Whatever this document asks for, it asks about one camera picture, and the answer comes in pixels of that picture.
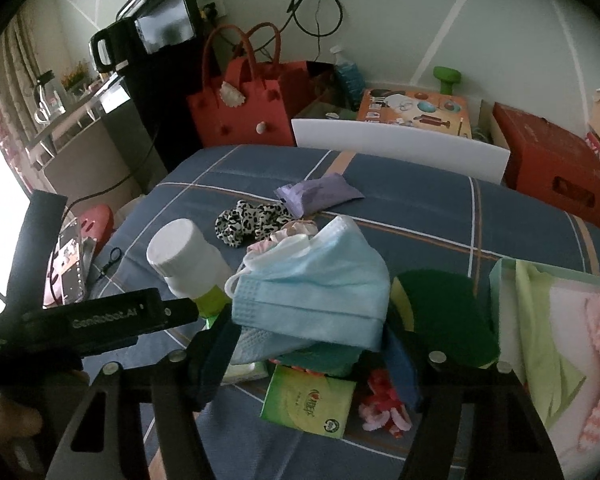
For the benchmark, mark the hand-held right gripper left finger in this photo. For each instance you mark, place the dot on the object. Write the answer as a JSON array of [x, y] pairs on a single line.
[[207, 360]]

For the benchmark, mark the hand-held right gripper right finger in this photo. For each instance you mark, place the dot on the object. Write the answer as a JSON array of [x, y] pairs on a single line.
[[402, 375]]

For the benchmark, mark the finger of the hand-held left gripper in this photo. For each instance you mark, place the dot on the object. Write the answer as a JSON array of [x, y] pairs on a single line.
[[180, 311], [37, 245]]

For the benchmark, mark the yellow green sponge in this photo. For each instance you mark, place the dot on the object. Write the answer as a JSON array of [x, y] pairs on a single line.
[[445, 310]]

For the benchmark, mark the leopard print scrunchie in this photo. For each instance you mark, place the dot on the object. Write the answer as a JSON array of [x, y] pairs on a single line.
[[245, 222]]

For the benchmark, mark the white shallow box green rim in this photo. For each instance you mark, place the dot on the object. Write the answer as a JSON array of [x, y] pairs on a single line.
[[540, 410]]

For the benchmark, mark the light green cloth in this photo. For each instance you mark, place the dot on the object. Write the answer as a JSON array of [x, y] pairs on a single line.
[[550, 340]]

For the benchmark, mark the purple packet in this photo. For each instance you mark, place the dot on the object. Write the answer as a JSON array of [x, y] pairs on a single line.
[[320, 192]]

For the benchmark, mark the small green tissue packet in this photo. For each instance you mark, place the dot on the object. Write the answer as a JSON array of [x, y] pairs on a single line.
[[245, 372]]

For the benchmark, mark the red pink plush toy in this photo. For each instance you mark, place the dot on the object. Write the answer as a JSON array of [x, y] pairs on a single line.
[[380, 410]]

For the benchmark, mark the white capped green bottle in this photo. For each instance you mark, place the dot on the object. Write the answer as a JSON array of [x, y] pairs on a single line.
[[185, 255]]

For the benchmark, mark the pink plastic item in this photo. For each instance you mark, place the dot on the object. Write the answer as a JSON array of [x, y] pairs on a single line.
[[96, 220]]

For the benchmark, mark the teal box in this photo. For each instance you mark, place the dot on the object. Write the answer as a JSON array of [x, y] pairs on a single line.
[[325, 357]]

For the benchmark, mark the grey side counter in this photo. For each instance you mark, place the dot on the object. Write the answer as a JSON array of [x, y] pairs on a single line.
[[80, 135]]

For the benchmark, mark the pink scrunchie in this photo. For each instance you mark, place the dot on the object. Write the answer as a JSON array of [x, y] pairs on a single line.
[[280, 235]]

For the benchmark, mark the glass jug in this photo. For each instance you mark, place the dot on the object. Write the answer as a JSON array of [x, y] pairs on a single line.
[[47, 102]]

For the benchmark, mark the blue plaid bedsheet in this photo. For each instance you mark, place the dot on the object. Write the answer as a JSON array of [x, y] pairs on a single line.
[[405, 210]]

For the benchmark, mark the potted plant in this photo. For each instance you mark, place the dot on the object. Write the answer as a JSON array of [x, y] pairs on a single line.
[[76, 75]]

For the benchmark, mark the black cabinet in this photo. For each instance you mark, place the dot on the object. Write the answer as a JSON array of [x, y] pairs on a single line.
[[160, 100]]

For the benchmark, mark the black kettle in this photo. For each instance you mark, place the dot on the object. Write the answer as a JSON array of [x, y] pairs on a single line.
[[107, 47]]

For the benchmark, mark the red felt handbag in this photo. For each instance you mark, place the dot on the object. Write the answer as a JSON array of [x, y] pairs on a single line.
[[245, 105]]

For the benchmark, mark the white chair back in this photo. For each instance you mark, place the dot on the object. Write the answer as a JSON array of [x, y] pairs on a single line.
[[395, 147]]

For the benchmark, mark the red cardboard box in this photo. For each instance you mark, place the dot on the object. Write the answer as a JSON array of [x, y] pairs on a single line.
[[550, 155]]

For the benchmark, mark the orange toy box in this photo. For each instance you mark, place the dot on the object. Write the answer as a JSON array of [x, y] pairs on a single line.
[[410, 110]]

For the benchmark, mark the green dumbbell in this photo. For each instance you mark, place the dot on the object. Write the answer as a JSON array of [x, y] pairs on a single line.
[[447, 80]]

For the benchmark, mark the wall socket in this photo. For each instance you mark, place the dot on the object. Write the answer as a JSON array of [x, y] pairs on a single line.
[[214, 7]]

